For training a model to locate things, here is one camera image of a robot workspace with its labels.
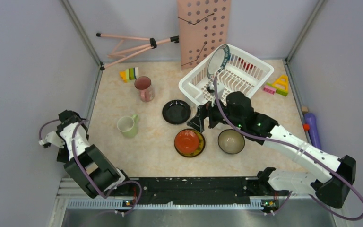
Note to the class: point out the red toy basket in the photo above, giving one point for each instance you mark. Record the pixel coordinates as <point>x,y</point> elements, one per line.
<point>246,66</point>

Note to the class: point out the red bowl yellow rim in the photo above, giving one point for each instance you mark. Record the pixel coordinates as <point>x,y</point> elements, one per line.
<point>189,143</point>

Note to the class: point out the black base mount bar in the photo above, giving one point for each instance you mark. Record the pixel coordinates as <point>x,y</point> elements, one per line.
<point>195,190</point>

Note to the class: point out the black small plate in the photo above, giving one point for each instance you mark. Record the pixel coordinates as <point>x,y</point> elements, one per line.
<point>176,112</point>

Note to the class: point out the light green mug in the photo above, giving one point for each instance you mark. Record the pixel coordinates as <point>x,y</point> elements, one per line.
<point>128,126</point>

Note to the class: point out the purple handle tool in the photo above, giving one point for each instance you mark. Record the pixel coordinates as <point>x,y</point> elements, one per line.
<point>310,125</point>

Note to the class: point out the yellow green toy block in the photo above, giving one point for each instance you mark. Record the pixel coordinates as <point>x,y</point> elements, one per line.
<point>281,85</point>

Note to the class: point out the pink glass mug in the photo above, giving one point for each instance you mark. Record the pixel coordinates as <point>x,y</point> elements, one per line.
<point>146,90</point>

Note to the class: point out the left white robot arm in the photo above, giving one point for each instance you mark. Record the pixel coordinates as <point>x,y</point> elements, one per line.
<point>83,162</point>

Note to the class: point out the small wooden block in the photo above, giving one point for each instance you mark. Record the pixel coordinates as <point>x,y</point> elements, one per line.
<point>304,109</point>

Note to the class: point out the white plate green rim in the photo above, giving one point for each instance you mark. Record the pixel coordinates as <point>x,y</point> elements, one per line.
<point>218,60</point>

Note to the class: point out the white plastic dish rack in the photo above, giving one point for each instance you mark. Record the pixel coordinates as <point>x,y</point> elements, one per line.
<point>198,88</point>

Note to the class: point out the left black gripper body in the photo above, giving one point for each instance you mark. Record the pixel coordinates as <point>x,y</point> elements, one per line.
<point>86,130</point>

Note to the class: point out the pink toy brick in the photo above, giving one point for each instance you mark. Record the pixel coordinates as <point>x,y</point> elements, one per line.
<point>269,89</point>

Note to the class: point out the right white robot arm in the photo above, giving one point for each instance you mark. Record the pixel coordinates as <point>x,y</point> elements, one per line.
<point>329,178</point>

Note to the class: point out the stacked coloured toy blocks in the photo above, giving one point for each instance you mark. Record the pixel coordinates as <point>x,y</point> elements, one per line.
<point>129,74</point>

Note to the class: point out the pink perforated board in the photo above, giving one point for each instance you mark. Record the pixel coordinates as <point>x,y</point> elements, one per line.
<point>203,26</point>

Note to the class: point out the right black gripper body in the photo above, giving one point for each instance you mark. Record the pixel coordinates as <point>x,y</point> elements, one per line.
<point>237,120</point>

